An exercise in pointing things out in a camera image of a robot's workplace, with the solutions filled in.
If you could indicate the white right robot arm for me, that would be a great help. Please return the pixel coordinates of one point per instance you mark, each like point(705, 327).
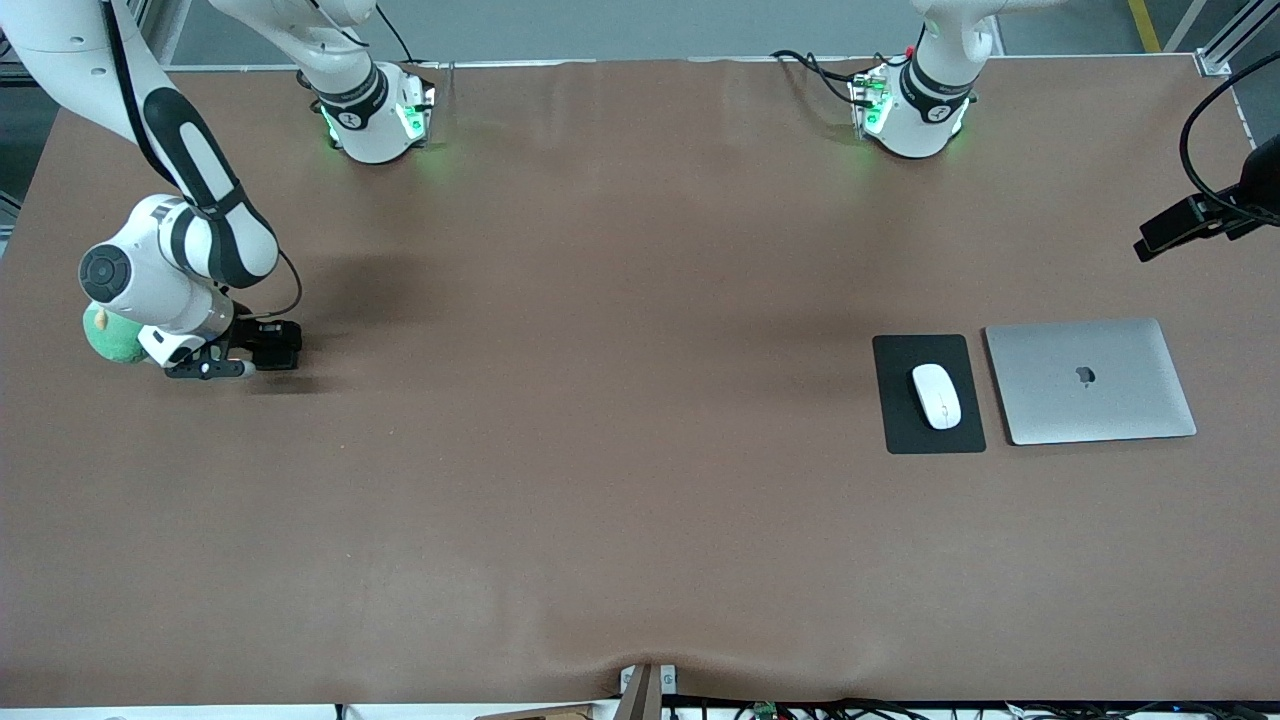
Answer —
point(350, 70)

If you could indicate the lit arm base connector box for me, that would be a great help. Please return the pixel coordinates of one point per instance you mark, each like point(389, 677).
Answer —
point(415, 110)
point(868, 100)

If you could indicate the white computer mouse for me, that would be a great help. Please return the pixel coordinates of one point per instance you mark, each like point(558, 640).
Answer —
point(936, 395)

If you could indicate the silver laptop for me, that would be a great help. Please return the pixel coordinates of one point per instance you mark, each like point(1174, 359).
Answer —
point(1090, 400)

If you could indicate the metal bracket with brown post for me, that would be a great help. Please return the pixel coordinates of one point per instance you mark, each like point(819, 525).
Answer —
point(640, 695)

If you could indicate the black phone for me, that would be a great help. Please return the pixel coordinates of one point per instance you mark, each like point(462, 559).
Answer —
point(282, 348)

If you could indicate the brown table cover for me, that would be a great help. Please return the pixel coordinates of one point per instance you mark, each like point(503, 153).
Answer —
point(500, 500)

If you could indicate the green dinosaur plush toy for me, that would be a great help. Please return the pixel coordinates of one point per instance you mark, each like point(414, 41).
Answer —
point(110, 345)

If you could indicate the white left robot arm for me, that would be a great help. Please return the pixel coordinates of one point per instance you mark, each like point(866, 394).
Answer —
point(935, 90)

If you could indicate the black mouse pad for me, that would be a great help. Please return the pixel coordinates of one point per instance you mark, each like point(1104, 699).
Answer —
point(895, 420)

